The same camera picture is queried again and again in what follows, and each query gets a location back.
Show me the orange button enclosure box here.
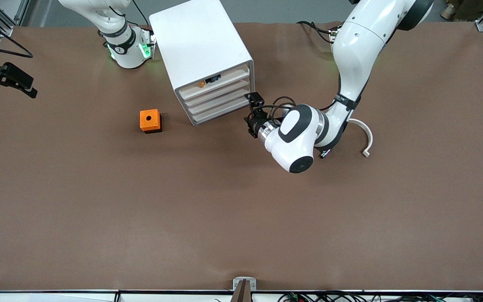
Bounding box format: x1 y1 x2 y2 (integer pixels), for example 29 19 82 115
140 109 162 134

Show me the white plastic drawer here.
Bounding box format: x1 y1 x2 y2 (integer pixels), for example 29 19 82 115
192 96 254 125
179 63 252 101
188 88 252 116
184 79 251 107

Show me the white curved cable bracket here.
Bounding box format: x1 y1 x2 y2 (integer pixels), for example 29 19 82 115
348 118 374 158

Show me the white drawer cabinet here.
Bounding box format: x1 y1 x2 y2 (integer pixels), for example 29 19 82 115
149 0 254 126

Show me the orange mushroom push button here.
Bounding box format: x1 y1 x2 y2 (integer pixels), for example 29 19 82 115
198 75 222 88

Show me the black arm base cable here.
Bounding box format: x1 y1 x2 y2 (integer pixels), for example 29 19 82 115
296 20 343 44
118 0 152 28

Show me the brown table mat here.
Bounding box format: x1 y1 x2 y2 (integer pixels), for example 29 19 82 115
0 21 483 292

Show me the small metal table bracket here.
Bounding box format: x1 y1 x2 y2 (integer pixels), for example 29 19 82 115
233 277 257 292

